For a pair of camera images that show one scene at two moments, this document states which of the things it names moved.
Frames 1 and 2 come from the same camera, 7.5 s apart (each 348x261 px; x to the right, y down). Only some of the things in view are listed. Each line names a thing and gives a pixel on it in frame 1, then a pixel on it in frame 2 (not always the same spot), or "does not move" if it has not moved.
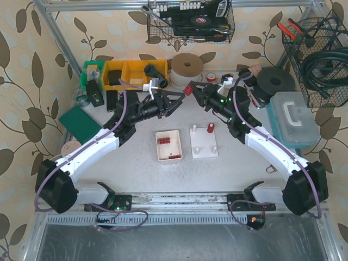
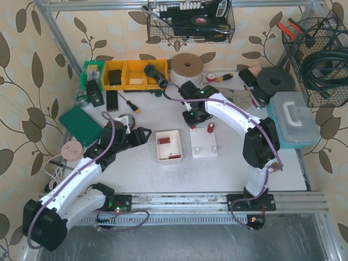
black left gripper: (163, 104) → (135, 136)
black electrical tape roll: (200, 20) does not move
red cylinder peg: (210, 128) does not move
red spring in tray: (174, 156) does not move
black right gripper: (204, 95) → (194, 119)
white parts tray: (165, 150) does not move
